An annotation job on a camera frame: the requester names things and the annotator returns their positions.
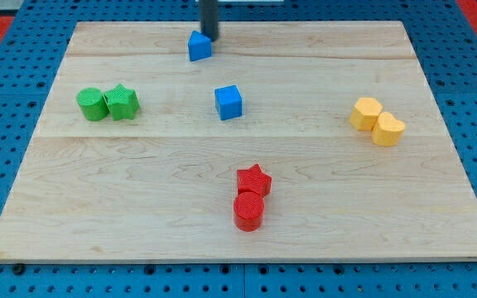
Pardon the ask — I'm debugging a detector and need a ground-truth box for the light wooden board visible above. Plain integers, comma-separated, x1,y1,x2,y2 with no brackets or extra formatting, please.
0,21,477,264

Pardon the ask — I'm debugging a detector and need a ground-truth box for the blue triangle block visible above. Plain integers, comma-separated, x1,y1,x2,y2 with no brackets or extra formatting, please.
187,31,212,61

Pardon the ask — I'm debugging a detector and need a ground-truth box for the blue cube block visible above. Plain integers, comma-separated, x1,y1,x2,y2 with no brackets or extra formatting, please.
214,85,243,121

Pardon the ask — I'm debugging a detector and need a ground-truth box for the yellow heart block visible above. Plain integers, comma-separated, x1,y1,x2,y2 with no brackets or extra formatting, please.
371,112,406,147

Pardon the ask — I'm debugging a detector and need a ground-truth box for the red star block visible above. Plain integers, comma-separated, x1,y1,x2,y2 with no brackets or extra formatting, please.
237,164,272,197

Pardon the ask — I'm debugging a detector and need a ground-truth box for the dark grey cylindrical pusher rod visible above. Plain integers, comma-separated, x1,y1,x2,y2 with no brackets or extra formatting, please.
199,0,219,41

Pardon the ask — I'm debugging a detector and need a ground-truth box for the green cylinder block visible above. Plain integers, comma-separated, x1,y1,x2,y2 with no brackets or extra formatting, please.
76,87,109,122

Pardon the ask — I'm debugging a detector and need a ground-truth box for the red cylinder block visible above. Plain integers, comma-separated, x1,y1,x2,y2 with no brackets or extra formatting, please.
233,191,264,232

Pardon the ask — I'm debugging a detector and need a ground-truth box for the green star block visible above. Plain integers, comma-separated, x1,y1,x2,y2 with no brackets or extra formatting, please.
104,84,140,121

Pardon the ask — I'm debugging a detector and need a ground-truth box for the yellow hexagon block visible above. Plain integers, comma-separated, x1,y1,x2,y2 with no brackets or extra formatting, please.
349,97,383,131

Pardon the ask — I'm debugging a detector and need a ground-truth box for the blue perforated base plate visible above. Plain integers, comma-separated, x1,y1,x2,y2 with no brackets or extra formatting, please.
0,1,477,297

